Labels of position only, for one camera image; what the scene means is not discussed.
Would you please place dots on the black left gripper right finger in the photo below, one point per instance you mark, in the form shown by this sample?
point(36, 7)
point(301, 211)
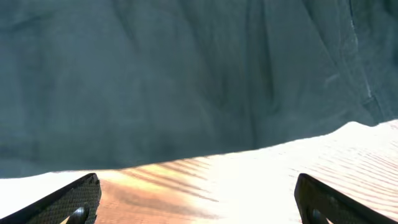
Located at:
point(318, 203)

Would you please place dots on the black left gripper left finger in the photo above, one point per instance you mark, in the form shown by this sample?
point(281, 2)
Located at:
point(76, 202)

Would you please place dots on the black shorts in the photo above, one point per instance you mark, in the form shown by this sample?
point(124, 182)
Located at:
point(110, 84)

